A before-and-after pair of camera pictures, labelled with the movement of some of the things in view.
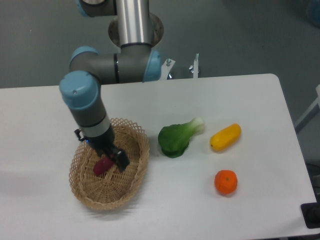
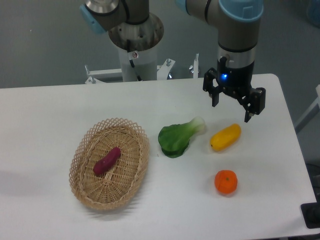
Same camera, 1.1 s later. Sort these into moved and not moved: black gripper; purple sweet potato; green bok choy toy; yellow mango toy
Moved: black gripper
Not moved: yellow mango toy; purple sweet potato; green bok choy toy
